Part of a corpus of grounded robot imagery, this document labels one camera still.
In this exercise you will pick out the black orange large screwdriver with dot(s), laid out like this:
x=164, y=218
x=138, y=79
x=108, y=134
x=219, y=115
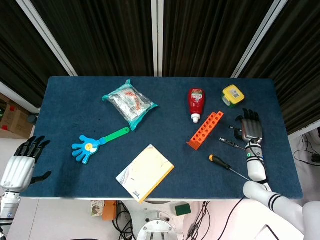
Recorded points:
x=220, y=162

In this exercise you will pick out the small black tool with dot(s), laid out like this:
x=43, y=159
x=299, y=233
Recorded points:
x=228, y=142

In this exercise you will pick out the small printed carton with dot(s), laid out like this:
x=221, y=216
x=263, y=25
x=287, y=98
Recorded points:
x=97, y=208

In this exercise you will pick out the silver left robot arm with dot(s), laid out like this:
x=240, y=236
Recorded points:
x=8, y=207

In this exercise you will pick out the orange box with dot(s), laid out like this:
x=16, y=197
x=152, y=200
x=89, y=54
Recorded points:
x=109, y=211

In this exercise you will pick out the blue hand clapper toy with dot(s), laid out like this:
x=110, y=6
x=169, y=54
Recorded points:
x=86, y=148

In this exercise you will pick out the green block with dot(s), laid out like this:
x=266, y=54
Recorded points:
x=183, y=209

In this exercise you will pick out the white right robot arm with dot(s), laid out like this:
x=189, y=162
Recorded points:
x=256, y=170

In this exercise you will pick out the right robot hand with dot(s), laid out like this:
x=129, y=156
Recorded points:
x=251, y=130

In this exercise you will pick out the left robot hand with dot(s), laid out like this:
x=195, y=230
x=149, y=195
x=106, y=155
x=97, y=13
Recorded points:
x=17, y=172

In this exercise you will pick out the brown cardboard box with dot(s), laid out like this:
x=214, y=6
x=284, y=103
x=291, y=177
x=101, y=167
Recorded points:
x=15, y=122

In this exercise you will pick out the white tablet black frame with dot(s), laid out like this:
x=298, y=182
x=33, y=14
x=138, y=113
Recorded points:
x=268, y=232

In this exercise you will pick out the teal snack packet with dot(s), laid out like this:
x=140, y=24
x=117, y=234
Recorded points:
x=130, y=105

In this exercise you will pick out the blue felt table cover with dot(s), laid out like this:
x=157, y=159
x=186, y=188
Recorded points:
x=175, y=125

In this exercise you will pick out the orange test tube rack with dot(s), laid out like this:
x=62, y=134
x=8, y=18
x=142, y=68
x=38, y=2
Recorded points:
x=205, y=131

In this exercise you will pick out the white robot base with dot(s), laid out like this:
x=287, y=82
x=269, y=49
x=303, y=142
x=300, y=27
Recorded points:
x=157, y=225

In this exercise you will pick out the white frame post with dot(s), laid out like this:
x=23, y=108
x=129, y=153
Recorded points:
x=157, y=37
x=47, y=37
x=260, y=37

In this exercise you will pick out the cream book yellow spine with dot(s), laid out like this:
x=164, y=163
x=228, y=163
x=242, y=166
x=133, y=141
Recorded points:
x=145, y=172

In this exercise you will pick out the black pleated curtain panel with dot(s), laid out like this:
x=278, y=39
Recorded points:
x=207, y=37
x=300, y=62
x=20, y=50
x=105, y=37

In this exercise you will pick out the yellow lidded green container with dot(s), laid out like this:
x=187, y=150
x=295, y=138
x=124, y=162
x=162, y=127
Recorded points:
x=233, y=93

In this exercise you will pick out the white frame rail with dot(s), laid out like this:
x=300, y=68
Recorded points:
x=17, y=96
x=305, y=128

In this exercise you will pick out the grey caster wheel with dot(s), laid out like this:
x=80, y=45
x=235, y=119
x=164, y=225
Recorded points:
x=32, y=118

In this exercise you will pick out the red ketchup bottle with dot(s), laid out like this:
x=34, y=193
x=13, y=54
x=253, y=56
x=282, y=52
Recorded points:
x=196, y=102

